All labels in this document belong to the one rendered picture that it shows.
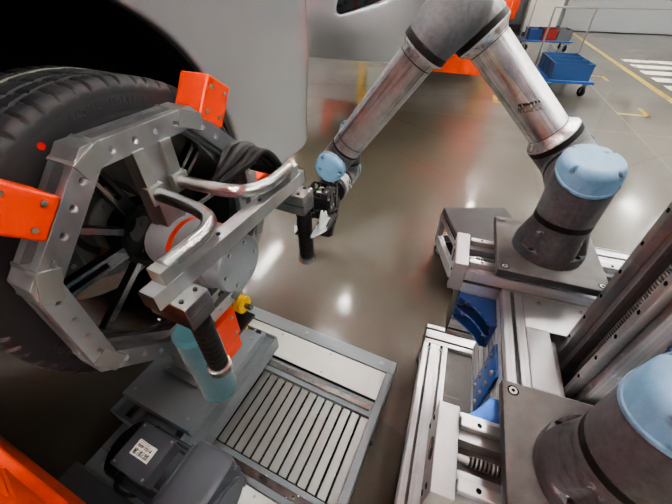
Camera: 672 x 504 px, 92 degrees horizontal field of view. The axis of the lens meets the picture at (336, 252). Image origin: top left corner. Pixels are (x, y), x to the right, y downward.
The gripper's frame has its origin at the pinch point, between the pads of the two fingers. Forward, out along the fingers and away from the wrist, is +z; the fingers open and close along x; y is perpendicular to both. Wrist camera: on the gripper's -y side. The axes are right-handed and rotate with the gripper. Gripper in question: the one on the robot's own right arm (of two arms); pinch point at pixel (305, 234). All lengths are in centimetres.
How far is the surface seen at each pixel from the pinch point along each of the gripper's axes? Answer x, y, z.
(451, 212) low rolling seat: 36, -49, -102
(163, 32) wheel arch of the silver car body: -36, 39, -10
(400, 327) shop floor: 25, -83, -45
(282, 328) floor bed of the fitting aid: -25, -75, -20
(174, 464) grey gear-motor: -19, -45, 45
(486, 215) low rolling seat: 54, -49, -106
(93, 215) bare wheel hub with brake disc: -43.7, 7.1, 18.3
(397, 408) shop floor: 32, -83, -6
